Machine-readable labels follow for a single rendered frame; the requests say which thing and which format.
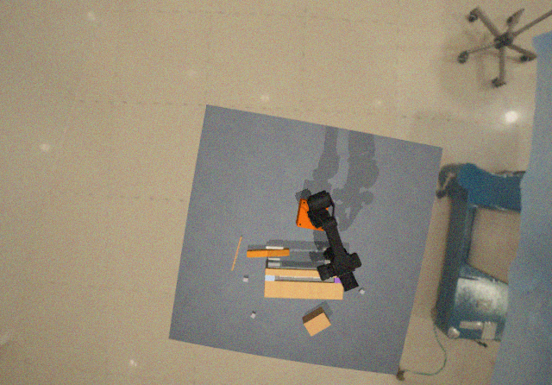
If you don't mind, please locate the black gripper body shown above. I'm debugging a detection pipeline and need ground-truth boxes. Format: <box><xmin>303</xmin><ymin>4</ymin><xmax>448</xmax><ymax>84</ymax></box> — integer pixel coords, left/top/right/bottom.
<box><xmin>317</xmin><ymin>253</ymin><xmax>361</xmax><ymax>281</ymax></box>

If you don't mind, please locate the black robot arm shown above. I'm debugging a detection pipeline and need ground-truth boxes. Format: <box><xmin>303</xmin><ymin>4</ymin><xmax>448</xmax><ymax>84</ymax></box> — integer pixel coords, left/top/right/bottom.
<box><xmin>306</xmin><ymin>190</ymin><xmax>359</xmax><ymax>292</ymax></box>

